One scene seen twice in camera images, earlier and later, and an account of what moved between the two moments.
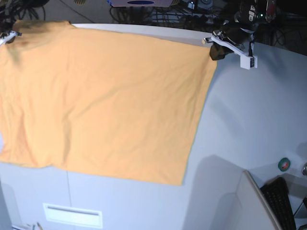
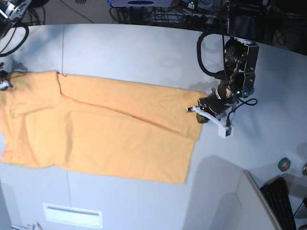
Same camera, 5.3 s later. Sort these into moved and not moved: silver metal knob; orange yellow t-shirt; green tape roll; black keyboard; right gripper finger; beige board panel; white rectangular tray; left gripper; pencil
Moved: orange yellow t-shirt; left gripper; right gripper finger
Not moved: beige board panel; green tape roll; silver metal knob; white rectangular tray; black keyboard; pencil
